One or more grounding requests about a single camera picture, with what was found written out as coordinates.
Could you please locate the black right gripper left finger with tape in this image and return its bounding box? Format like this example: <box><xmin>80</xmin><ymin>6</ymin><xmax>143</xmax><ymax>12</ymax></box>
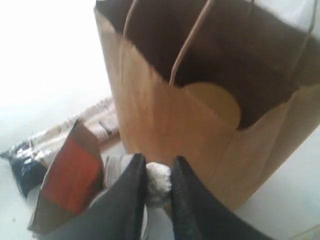
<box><xmin>42</xmin><ymin>153</ymin><xmax>147</xmax><ymax>240</ymax></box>

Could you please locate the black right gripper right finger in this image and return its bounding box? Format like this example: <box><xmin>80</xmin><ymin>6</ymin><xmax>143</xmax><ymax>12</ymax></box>
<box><xmin>171</xmin><ymin>156</ymin><xmax>269</xmax><ymax>240</ymax></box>

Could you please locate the white crumb piece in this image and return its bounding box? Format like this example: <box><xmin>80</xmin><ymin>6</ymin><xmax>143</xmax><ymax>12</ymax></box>
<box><xmin>146</xmin><ymin>162</ymin><xmax>172</xmax><ymax>208</ymax></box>

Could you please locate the brown kraft pouch orange label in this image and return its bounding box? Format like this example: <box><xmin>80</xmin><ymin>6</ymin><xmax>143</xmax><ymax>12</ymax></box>
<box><xmin>28</xmin><ymin>120</ymin><xmax>104</xmax><ymax>235</ymax></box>

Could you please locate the clear jar yellow lid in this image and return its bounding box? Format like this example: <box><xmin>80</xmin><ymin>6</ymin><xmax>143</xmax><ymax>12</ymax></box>
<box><xmin>183</xmin><ymin>82</ymin><xmax>241</xmax><ymax>128</ymax></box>

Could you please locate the brown paper bag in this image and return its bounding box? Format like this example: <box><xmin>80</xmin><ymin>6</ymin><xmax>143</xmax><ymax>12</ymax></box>
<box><xmin>94</xmin><ymin>0</ymin><xmax>320</xmax><ymax>210</ymax></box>

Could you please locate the small grey carton box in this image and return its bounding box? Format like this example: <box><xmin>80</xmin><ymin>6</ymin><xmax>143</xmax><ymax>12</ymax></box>
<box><xmin>104</xmin><ymin>154</ymin><xmax>134</xmax><ymax>189</ymax></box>

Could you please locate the long pasta package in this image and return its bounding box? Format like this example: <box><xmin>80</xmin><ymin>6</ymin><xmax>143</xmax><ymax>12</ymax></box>
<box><xmin>0</xmin><ymin>97</ymin><xmax>119</xmax><ymax>199</ymax></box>

